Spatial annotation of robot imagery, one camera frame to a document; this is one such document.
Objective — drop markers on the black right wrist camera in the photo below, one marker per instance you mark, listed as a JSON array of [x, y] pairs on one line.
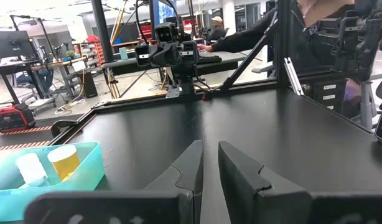
[[166, 31]]

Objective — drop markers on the red parts shelf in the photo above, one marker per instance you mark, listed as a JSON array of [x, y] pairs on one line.
[[96, 49]]

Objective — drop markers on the grey office chair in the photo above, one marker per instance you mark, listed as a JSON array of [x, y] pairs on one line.
[[366, 102]]

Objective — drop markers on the black drawer unit white labels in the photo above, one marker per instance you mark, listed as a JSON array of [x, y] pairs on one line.
[[329, 93]]

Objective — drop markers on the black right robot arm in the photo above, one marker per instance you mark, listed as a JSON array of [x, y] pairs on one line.
[[183, 77]]

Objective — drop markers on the amber pill bottle white cap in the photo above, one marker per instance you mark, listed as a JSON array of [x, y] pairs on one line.
[[66, 165]]

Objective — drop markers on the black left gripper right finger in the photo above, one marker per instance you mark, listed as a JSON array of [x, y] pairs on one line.
[[247, 193]]

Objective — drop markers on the black computer tower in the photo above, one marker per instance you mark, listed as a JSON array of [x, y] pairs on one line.
[[88, 85]]

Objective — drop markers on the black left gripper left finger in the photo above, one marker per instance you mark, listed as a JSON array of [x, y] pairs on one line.
[[191, 174]]

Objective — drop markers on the wooden top desk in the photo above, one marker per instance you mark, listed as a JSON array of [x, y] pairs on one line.
[[20, 63]]

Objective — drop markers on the person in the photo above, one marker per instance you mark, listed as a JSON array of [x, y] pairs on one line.
[[247, 36], [217, 31]]

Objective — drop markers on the black round pole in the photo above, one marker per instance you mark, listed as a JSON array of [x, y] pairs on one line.
[[102, 31]]

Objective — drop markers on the red and black case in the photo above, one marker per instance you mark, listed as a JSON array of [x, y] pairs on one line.
[[10, 119]]

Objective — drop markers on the white opaque pill bottle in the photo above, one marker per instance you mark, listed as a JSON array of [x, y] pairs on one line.
[[30, 169]]

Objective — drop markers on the white frame bracket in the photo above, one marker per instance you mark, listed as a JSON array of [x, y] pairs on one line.
[[293, 76]]

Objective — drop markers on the monitor with blue screen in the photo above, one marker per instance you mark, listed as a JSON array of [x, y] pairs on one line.
[[164, 11]]

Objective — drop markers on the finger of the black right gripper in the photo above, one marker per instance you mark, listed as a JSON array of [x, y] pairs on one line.
[[157, 55], [171, 55]]

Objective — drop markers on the black monitor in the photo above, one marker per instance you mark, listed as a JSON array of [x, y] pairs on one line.
[[10, 43]]

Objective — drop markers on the dark grey side desk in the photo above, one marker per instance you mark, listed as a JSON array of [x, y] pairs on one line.
[[138, 67]]

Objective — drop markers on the small teal box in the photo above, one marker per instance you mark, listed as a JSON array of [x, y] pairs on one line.
[[123, 53]]

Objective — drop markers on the translucent teal plastic bin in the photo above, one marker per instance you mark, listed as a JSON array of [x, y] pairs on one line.
[[85, 177]]

